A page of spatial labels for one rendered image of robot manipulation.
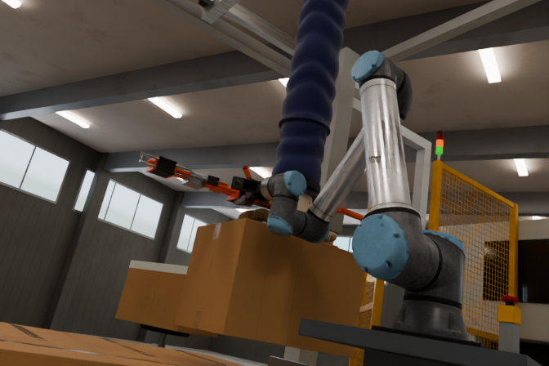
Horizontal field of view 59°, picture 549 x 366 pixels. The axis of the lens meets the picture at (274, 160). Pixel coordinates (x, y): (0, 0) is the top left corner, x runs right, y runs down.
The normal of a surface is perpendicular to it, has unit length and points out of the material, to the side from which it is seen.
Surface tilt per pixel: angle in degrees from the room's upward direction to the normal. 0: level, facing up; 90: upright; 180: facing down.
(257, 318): 90
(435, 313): 69
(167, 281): 90
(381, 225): 93
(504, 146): 90
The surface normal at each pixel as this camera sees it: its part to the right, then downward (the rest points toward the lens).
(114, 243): 0.84, -0.04
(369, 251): -0.75, -0.30
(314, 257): 0.57, -0.19
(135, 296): -0.52, -0.38
